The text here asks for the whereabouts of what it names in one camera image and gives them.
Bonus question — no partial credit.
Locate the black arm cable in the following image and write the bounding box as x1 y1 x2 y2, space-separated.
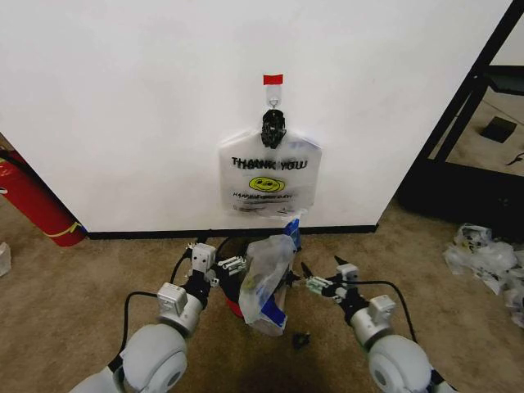
347 278 418 345
106 291 161 380

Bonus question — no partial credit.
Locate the clear plastic bag blue print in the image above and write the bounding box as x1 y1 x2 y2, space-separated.
238 208 309 337

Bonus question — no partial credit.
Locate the black metal shelf frame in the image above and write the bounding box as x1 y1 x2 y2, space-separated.
395 0 524 224

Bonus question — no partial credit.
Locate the white thank you garbage bag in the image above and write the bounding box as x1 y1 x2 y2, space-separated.
216 129 323 218

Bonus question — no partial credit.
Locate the red fire extinguisher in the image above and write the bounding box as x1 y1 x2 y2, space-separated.
0 147 88 248

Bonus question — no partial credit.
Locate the pile of crumpled plastic bags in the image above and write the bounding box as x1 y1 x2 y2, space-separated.
442 223 524 331

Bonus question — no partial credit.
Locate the red trash bin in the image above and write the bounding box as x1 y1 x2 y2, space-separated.
216 239 302 328

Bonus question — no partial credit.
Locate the white crumpled plastic piece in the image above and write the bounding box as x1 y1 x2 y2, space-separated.
0 242 12 278

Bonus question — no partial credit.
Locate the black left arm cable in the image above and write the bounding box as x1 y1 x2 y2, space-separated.
106 291 161 380

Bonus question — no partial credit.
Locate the black bag clip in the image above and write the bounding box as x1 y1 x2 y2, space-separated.
260 107 287 150

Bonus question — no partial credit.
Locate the small black box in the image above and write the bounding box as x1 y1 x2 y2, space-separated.
481 115 516 144

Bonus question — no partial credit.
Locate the black baseboard strip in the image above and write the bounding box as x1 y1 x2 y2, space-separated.
79 224 380 241

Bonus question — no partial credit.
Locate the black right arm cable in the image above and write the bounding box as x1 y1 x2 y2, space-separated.
347 278 418 345

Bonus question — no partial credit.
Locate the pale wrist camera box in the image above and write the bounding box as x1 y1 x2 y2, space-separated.
191 242 216 274
335 263 360 282

